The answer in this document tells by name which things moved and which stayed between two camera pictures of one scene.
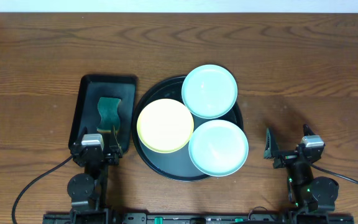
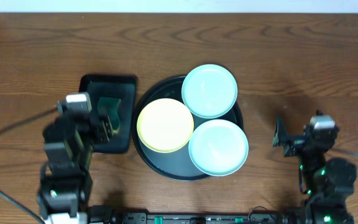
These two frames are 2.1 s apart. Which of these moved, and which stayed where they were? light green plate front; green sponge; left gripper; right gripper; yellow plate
Moved: right gripper; left gripper
Stayed: green sponge; yellow plate; light green plate front
